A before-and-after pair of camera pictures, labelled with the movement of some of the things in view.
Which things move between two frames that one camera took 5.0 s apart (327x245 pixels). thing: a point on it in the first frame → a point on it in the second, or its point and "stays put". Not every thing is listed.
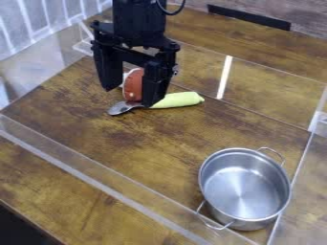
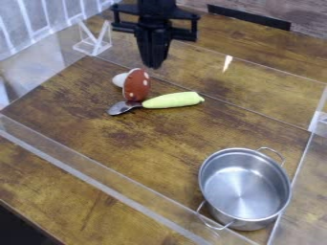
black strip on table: (241, 16) stays put
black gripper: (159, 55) → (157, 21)
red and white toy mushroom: (133, 85) stays put
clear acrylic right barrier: (301, 224) stays put
